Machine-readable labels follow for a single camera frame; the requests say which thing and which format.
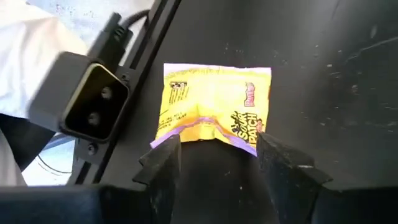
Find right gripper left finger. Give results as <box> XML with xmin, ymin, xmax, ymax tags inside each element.
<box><xmin>0</xmin><ymin>134</ymin><xmax>183</xmax><ymax>224</ymax></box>

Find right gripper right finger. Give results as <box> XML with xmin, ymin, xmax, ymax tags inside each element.
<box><xmin>256</xmin><ymin>132</ymin><xmax>398</xmax><ymax>224</ymax></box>

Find yellow Sour Patch candy packet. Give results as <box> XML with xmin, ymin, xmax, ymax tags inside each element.
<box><xmin>149</xmin><ymin>62</ymin><xmax>272</xmax><ymax>157</ymax></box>

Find grey table-level camera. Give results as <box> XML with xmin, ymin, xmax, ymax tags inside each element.
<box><xmin>27</xmin><ymin>50</ymin><xmax>131</xmax><ymax>144</ymax></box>

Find black aluminium table frame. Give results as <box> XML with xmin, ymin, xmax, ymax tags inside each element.
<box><xmin>65</xmin><ymin>0</ymin><xmax>184</xmax><ymax>187</ymax></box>

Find black camera cable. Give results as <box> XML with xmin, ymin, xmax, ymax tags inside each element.
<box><xmin>88</xmin><ymin>9</ymin><xmax>154</xmax><ymax>68</ymax></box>

